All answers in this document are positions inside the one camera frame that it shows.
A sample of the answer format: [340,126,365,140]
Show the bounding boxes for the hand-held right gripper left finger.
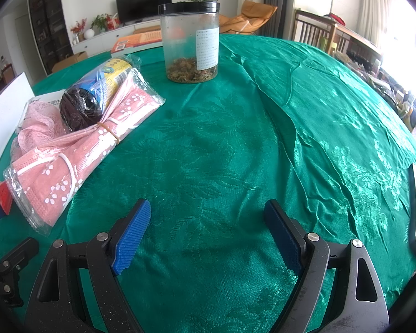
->
[24,199,152,333]

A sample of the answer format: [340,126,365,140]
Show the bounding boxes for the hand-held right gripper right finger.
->
[263,199,390,333]

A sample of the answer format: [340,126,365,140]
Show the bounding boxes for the pink mesh bath sponge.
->
[10,102,77,163]

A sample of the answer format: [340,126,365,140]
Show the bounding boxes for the red packet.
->
[0,182,14,214]

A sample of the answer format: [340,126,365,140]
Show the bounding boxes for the pink floral face mask pack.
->
[3,66,168,237]

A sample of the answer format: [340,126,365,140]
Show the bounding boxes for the yellow rubber band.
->
[99,121,121,145]

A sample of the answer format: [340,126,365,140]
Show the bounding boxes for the white box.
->
[0,72,35,184]

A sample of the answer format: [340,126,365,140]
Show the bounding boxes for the green tablecloth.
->
[0,33,416,333]

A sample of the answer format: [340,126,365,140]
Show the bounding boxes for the white wipes packet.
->
[21,90,70,112]

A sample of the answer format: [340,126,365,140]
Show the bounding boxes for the dark brown roll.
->
[60,88,105,132]

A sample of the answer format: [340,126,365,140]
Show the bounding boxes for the blue yellow wrapped roll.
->
[71,59,132,112]

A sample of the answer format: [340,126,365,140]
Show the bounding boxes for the cardboard box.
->
[52,51,88,73]

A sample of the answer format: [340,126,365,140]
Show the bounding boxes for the pile of clutter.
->
[333,42,416,136]

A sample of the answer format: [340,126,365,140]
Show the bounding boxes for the orange book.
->
[111,31,165,54]

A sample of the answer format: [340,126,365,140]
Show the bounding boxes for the white television cabinet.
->
[71,19,163,56]

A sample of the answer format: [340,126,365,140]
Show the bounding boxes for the dark bookshelf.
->
[27,0,74,77]

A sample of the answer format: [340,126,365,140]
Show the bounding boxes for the clear jar with black lid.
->
[158,2,220,84]

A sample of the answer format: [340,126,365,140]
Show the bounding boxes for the red flower plant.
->
[70,19,87,42]

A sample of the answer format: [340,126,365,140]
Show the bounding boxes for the dark wooden bench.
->
[293,9,384,63]

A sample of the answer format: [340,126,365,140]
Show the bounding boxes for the green red potted plant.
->
[91,14,113,35]

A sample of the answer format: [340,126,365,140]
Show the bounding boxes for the orange lounge chair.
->
[219,1,278,35]

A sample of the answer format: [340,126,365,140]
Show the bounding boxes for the black television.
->
[116,0,172,25]

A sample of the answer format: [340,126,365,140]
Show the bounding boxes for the grey curtain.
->
[263,0,297,39]

